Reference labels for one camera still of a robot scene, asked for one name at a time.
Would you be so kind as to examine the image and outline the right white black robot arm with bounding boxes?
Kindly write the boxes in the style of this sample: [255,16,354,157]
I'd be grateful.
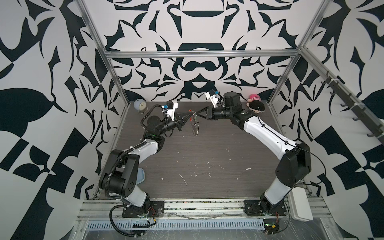
[196,90,312,213]

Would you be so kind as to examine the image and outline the aluminium frame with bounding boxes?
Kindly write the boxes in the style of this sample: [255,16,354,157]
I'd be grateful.
[76,1,336,103]

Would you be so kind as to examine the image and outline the white box device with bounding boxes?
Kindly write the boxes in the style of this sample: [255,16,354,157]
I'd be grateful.
[288,187,314,222]

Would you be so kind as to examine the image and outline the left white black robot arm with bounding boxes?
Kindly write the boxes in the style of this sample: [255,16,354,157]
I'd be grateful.
[99,112,194,207]

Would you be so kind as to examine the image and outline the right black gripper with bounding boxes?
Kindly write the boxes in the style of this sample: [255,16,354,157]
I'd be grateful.
[197,106,235,121]

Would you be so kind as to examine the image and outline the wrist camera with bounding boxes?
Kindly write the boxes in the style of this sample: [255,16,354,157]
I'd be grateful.
[205,90,223,108]
[163,100,179,121]

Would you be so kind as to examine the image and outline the pink black-haired doll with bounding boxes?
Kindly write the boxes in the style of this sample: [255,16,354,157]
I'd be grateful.
[246,94,265,114]

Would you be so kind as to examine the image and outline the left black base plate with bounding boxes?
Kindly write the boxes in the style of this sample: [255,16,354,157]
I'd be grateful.
[122,201,165,218]

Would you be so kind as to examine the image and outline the wall hook rail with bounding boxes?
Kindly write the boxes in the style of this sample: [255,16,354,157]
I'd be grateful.
[320,71,384,145]

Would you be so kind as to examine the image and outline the black corrugated cable conduit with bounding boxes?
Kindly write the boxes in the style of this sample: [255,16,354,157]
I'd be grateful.
[101,103,164,238]

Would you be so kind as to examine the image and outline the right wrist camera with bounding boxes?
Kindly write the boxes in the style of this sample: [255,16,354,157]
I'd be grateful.
[205,90,223,108]

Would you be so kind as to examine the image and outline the white ventilated cable duct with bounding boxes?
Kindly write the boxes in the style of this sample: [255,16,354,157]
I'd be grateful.
[87,219,265,231]

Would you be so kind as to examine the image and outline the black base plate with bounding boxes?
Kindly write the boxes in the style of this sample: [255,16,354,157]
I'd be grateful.
[244,199,287,217]
[122,201,165,218]

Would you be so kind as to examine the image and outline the light blue pad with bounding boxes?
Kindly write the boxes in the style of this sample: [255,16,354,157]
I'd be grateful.
[136,168,146,185]

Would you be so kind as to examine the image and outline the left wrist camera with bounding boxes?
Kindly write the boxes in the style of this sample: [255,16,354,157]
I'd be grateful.
[163,100,179,121]

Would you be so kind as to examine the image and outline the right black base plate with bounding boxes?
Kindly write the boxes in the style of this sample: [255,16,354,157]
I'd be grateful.
[244,199,287,217]

